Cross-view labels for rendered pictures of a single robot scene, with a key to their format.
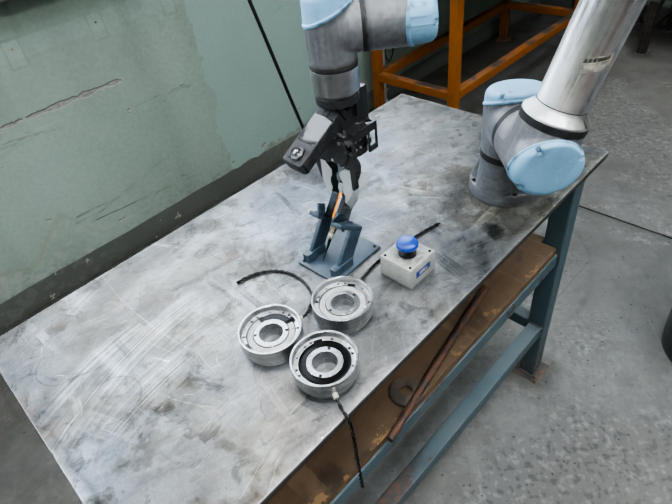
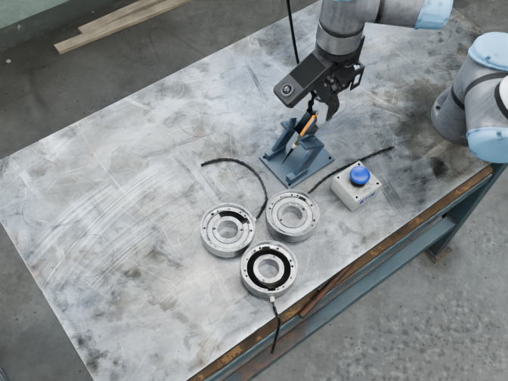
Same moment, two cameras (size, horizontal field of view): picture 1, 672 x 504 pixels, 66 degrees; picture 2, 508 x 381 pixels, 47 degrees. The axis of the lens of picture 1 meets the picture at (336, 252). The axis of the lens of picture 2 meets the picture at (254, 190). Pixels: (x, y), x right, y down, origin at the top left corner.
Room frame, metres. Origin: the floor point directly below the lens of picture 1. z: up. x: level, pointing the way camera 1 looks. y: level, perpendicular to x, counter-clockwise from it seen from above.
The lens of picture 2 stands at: (0.05, 0.09, 1.83)
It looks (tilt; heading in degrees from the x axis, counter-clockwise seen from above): 59 degrees down; 359
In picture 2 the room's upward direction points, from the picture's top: 5 degrees clockwise
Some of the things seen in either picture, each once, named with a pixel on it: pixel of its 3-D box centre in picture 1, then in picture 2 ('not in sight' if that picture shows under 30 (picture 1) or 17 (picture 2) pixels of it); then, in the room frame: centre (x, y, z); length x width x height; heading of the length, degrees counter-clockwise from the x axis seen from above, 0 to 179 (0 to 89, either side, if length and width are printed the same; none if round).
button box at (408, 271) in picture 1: (409, 260); (357, 184); (0.69, -0.13, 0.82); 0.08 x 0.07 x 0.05; 130
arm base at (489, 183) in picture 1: (507, 166); (472, 105); (0.90, -0.38, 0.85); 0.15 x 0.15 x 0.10
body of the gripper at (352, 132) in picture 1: (343, 124); (334, 63); (0.79, -0.04, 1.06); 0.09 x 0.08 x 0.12; 131
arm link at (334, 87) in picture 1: (334, 79); (338, 31); (0.79, -0.04, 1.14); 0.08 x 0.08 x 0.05
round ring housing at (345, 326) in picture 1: (343, 305); (292, 216); (0.60, 0.00, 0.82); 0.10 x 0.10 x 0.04
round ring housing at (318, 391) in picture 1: (325, 365); (268, 270); (0.49, 0.04, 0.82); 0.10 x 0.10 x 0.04
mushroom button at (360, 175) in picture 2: (407, 251); (358, 179); (0.68, -0.13, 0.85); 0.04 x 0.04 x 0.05
